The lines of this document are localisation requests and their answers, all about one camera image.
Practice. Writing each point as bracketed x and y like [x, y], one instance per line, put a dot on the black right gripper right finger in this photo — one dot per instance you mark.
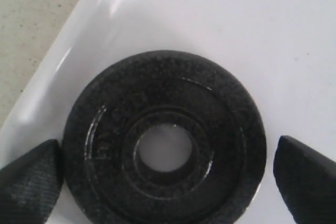
[306, 181]

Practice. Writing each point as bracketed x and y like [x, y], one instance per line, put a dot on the black weight plate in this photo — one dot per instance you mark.
[164, 137]

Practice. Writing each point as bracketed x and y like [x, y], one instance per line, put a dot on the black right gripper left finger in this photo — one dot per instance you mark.
[31, 184]

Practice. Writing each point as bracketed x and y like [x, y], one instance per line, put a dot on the white rectangular plastic tray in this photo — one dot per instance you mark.
[282, 51]

